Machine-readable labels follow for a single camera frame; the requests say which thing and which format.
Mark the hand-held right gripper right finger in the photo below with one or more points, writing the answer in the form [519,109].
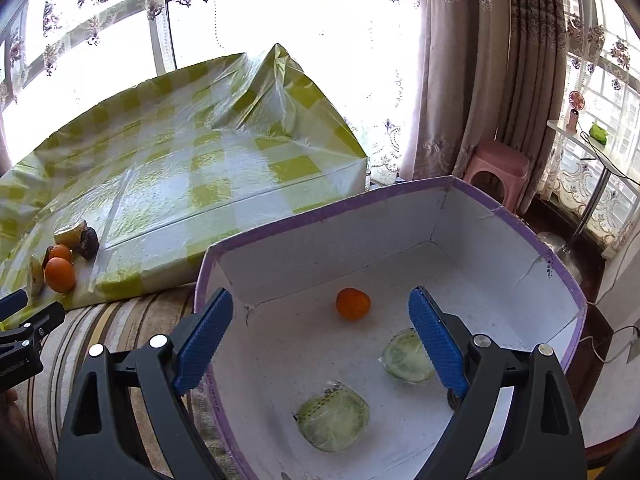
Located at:
[435,340]

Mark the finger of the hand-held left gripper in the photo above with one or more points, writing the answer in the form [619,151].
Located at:
[12,304]
[42,319]

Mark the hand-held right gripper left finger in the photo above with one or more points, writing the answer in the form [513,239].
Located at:
[205,345]

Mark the apple half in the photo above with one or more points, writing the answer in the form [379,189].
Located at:
[70,234]
[35,272]

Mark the green cabbage half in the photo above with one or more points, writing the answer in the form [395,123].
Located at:
[400,360]
[332,422]

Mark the orange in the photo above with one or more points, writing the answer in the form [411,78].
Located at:
[60,275]
[353,303]
[62,251]

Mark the white cardboard box purple rim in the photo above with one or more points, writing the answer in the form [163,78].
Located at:
[300,350]

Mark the pink plastic stool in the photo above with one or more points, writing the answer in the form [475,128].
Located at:
[500,160]

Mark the white side table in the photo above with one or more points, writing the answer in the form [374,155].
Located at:
[565,127]

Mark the small green object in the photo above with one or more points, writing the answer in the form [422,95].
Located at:
[598,132]

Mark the pink desk fan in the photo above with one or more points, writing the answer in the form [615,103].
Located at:
[575,110]

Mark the brown patterned curtain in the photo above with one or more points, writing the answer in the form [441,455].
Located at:
[525,60]

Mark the wall socket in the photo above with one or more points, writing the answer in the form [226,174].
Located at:
[634,347]

